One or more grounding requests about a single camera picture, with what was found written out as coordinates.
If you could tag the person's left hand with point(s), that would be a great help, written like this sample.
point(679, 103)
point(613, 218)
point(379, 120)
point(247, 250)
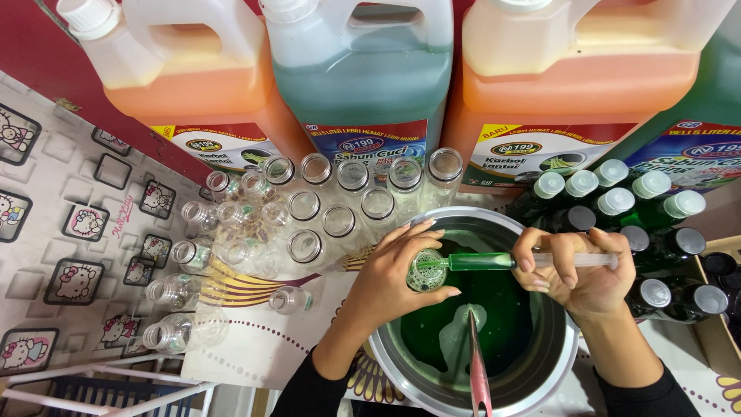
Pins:
point(379, 284)

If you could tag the person's right hand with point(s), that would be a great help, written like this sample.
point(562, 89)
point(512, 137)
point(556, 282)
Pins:
point(596, 286)

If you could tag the small clear plastic bottle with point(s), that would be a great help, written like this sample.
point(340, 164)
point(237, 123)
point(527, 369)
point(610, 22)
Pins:
point(426, 271)

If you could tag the clear syringe with green liquid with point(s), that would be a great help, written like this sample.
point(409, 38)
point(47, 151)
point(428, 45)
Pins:
point(477, 261)

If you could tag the group of capped green bottles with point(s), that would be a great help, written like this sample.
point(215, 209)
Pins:
point(616, 202)

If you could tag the green liquid soap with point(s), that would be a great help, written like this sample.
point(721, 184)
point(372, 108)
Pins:
point(503, 324)

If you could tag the round metal bowl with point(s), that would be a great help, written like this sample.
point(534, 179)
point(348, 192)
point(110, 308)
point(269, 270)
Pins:
point(550, 376)

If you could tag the group of empty clear bottles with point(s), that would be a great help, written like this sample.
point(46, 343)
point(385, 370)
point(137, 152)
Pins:
point(304, 205)

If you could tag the floral plastic table mat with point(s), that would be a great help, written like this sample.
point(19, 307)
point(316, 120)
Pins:
point(266, 341)

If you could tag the cardboard box of dark bottles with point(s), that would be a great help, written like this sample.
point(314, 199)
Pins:
point(715, 336)

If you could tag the large orange liquid jerrycan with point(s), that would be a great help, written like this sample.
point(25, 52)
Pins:
point(579, 87)

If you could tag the teal liquid jerrycan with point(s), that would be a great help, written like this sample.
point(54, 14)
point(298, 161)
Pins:
point(359, 81)

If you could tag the green liquid jerrycan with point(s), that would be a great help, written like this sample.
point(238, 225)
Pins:
point(709, 110)

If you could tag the orange liquid jerrycan with cap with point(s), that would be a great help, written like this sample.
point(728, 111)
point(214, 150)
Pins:
point(191, 87)

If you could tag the white metal rack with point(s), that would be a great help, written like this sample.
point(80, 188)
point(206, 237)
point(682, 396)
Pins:
point(116, 368)

